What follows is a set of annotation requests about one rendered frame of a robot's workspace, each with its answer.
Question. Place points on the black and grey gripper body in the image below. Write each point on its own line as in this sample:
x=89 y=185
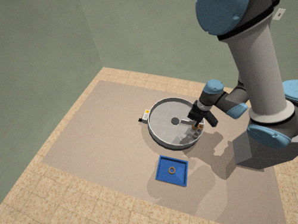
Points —
x=195 y=114

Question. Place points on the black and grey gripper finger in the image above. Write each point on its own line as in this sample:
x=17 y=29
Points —
x=194 y=123

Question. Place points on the blue open crate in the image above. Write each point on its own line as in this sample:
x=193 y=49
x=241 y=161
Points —
x=181 y=170

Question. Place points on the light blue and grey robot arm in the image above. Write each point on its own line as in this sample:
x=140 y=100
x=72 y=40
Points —
x=274 y=109

